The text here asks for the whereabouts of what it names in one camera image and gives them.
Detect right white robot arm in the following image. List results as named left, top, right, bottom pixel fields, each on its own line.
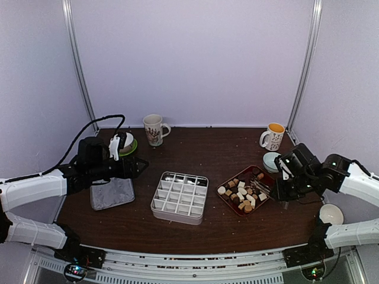
left=270, top=143, right=378, bottom=262

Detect green saucer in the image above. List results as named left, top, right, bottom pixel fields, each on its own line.
left=118, top=138, right=138, bottom=157

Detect white bowl off table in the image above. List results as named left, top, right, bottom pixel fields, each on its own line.
left=319, top=204, right=344, bottom=225

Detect yellow interior mug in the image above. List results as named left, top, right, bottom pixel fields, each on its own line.
left=259, top=122, right=285, bottom=151

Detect white divided tin box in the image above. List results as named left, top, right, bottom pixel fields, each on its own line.
left=150, top=172, right=209, bottom=225

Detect tall coral print mug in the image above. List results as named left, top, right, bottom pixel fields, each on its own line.
left=143, top=114, right=171, bottom=147

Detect metal tongs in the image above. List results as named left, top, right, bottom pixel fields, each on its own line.
left=249, top=173, right=289, bottom=210

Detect red chocolate tray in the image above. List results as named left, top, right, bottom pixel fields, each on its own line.
left=216, top=165, right=275, bottom=217

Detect bunny print tin lid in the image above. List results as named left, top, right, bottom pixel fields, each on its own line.
left=89, top=178, right=135, bottom=211

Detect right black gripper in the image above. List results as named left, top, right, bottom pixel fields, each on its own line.
left=270, top=173, right=317, bottom=202

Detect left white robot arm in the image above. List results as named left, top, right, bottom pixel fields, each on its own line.
left=1, top=137, right=149, bottom=263

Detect right aluminium frame post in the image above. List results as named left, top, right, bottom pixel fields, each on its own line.
left=287, top=0, right=323, bottom=134

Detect light blue bowl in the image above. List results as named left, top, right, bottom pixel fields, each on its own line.
left=263, top=151, right=280, bottom=173

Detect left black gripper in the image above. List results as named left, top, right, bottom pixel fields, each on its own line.
left=88, top=156, right=149, bottom=182

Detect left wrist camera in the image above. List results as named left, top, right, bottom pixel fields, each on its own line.
left=109, top=132, right=127, bottom=161

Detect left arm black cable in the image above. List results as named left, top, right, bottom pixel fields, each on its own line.
left=0, top=114, right=125, bottom=184

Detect front metal rail base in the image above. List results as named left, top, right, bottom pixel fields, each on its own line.
left=29, top=248, right=364, bottom=284

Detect white bowl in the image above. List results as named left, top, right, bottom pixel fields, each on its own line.
left=114, top=131, right=134, bottom=153

